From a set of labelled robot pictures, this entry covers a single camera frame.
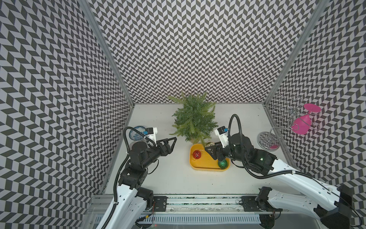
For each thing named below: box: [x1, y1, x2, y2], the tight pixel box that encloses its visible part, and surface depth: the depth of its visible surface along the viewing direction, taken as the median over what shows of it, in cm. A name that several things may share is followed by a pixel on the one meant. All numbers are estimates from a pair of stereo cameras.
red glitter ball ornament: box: [192, 149, 202, 160], surface depth 88 cm
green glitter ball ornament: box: [218, 158, 228, 170], surface depth 84 cm
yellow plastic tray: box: [189, 143, 231, 172], surface depth 86 cm
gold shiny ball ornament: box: [206, 141, 215, 147], surface depth 71 cm
